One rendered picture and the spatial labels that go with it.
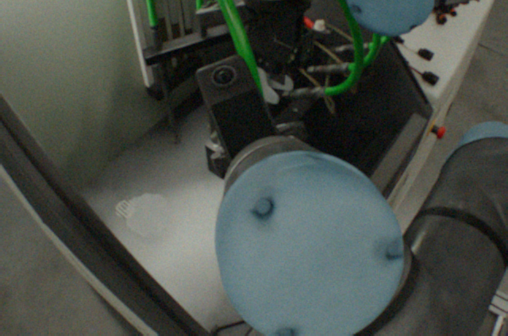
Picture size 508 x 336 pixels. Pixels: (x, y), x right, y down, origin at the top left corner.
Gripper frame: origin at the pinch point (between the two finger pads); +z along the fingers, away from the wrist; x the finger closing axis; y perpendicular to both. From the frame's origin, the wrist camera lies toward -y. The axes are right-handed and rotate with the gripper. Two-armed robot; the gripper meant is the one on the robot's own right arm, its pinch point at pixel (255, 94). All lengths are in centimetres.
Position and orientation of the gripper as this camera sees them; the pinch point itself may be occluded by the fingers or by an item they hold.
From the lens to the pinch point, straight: 67.9
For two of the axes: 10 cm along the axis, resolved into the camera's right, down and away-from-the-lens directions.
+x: 6.1, -6.1, 5.0
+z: 0.0, 6.3, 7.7
